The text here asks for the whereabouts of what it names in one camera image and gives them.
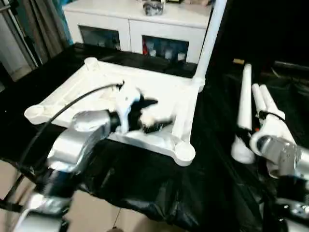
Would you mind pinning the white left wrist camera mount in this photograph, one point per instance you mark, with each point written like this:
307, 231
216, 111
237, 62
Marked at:
125, 101

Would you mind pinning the black work mat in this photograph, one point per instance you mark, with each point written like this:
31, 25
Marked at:
144, 188

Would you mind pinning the grey brown curtain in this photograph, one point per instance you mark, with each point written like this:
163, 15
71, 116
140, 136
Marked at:
46, 29

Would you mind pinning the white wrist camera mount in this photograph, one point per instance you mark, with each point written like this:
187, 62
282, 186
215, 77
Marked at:
125, 101
270, 128

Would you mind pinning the white cabinet with glass doors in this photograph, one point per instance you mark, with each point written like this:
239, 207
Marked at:
108, 24

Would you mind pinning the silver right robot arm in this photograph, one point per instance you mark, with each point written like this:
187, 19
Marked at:
285, 154

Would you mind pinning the white plastic table top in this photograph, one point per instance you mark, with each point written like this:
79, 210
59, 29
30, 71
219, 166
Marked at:
96, 79

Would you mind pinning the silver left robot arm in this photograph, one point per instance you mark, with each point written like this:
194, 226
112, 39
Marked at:
79, 135

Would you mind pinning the dark metallic object on cabinet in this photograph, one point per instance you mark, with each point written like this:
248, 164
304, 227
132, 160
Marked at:
153, 8

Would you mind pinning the white plastic table leg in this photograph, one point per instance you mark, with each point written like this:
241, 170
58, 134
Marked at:
257, 96
245, 101
268, 96
210, 36

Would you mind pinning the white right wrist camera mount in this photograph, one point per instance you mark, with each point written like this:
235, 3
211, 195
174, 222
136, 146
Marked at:
270, 128

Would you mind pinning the small tan label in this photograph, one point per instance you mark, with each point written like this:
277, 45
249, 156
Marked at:
238, 61

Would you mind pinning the black metal table frame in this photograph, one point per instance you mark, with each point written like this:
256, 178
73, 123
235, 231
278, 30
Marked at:
10, 195

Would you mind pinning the black flat panel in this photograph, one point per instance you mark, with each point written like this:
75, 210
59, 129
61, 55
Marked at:
292, 65

